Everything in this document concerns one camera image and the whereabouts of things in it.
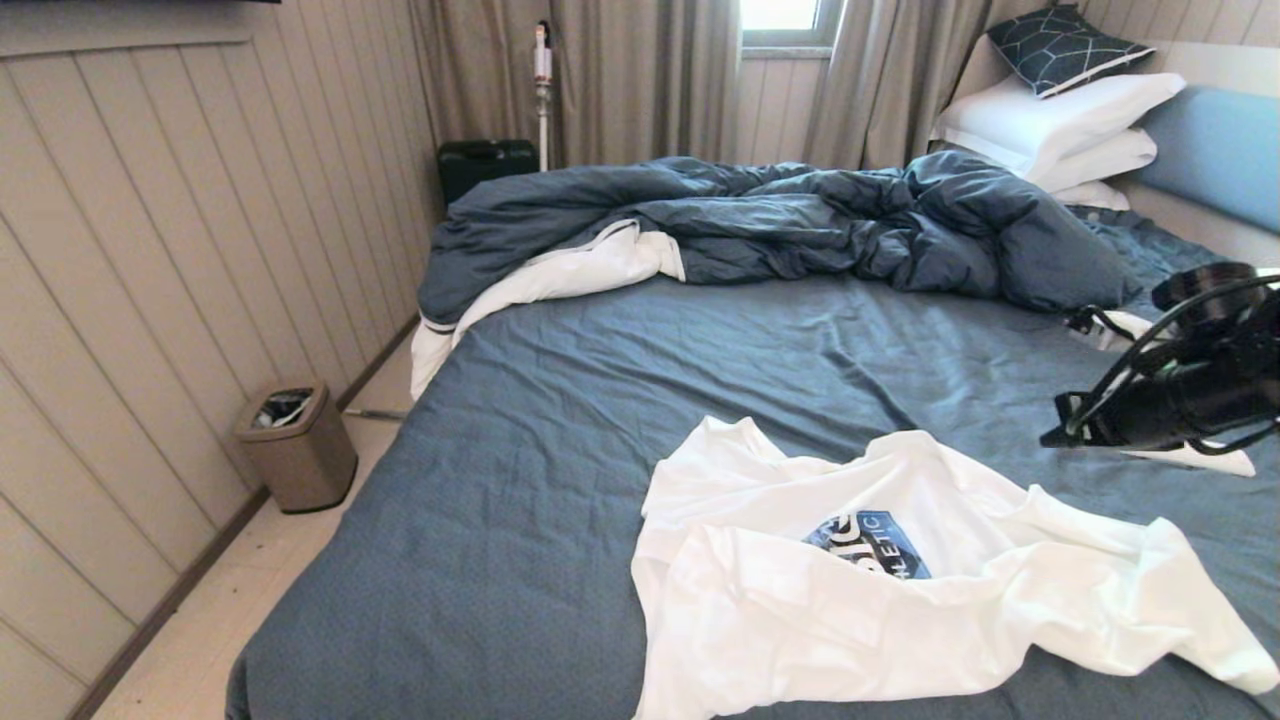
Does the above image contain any white t-shirt blue print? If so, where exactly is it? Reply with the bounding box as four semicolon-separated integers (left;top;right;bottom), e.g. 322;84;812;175
630;415;1280;720

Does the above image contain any beige bed headboard frame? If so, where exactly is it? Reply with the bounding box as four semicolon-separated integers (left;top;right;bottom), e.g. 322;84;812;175
1120;42;1280;272

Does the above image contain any dark blue crumpled duvet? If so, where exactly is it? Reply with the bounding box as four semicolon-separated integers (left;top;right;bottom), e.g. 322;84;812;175
410;153;1143;403

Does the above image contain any brown trash bin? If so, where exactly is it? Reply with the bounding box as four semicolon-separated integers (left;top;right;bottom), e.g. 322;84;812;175
233;381;360;516

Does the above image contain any white stick vacuum cleaner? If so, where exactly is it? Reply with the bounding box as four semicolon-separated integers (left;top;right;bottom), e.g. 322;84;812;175
532;21;555;174

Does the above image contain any blue headboard cushion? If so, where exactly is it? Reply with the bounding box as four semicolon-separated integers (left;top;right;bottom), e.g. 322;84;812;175
1130;87;1280;239

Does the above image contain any dark patterned pillow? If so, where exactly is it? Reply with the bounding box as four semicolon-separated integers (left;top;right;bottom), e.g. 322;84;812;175
985;5;1156;102

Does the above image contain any window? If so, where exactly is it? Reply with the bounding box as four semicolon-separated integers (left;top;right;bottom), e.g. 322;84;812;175
738;0;847;55

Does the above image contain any beige curtain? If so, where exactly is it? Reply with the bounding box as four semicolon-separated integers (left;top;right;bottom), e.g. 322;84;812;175
800;0;1013;175
405;0;742;175

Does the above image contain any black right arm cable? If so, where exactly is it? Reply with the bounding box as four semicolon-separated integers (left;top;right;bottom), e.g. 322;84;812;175
1065;275;1280;457

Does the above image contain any blue bed with headboard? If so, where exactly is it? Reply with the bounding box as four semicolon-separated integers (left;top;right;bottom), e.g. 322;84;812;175
225;207;1280;720

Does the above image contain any black suitcase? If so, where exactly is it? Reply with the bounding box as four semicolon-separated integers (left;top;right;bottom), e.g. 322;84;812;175
437;140;540;209

